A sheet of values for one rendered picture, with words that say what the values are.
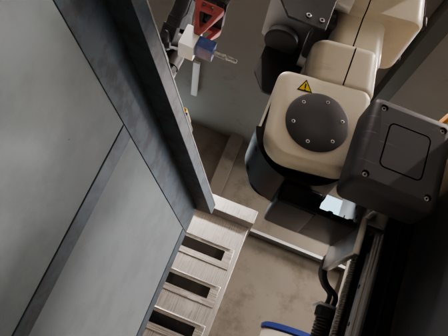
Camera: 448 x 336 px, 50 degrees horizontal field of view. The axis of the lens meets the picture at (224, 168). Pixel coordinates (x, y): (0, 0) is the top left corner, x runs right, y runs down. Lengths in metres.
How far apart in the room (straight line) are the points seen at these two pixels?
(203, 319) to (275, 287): 4.56
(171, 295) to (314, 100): 5.53
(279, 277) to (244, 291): 0.83
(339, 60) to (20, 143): 0.52
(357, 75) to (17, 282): 0.64
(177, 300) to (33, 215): 5.46
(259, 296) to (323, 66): 9.75
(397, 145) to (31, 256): 0.58
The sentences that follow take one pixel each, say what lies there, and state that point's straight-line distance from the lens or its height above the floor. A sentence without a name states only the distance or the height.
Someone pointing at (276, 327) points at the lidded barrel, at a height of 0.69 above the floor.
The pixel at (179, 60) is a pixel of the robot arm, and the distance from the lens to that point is 1.56.
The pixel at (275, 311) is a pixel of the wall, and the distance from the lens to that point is 10.53.
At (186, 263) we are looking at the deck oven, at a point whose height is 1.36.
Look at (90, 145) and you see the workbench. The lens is 0.87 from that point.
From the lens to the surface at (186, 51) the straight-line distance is 1.10.
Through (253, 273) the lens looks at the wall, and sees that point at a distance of 10.53.
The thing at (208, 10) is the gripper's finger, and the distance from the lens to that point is 1.13.
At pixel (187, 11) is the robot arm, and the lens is 1.55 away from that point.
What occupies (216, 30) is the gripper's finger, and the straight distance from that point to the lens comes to 1.18.
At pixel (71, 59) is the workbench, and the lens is 0.77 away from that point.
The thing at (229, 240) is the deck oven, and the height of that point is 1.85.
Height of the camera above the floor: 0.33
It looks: 21 degrees up
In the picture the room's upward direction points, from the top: 23 degrees clockwise
